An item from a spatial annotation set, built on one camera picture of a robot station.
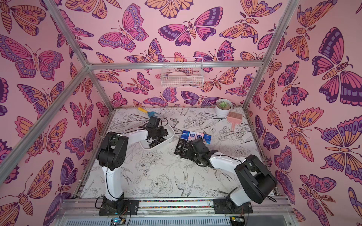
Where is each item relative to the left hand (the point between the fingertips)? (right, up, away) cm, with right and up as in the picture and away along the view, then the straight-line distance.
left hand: (166, 131), depth 103 cm
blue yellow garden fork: (-15, +13, +14) cm, 24 cm away
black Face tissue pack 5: (-2, -5, -5) cm, 8 cm away
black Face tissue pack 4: (+12, -13, -11) cm, 21 cm away
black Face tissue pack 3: (+9, -12, -10) cm, 18 cm away
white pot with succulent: (+42, +18, +3) cm, 46 cm away
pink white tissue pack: (+19, -3, -3) cm, 19 cm away
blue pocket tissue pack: (+14, -2, -3) cm, 14 cm away
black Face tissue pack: (+11, -8, -6) cm, 15 cm away
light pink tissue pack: (+24, -3, -3) cm, 24 cm away
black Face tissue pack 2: (+15, -9, -7) cm, 18 cm away
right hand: (+13, -15, -14) cm, 24 cm away
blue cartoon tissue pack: (+30, -5, -3) cm, 30 cm away
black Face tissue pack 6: (-8, -8, -6) cm, 13 cm away
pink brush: (+53, +10, +10) cm, 55 cm away
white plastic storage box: (+2, -2, 0) cm, 3 cm away
